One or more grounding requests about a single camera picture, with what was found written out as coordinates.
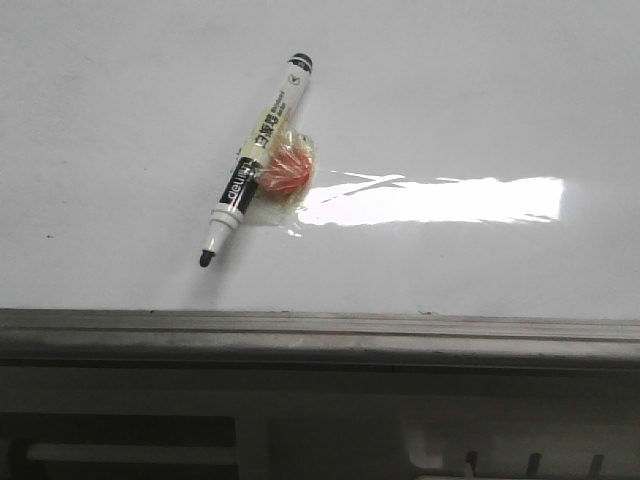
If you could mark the black and white whiteboard marker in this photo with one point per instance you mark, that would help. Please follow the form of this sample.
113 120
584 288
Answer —
255 155

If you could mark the grey whiteboard frame rail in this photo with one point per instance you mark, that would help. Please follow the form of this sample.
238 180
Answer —
165 336

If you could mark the white whiteboard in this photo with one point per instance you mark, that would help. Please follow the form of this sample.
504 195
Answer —
473 157

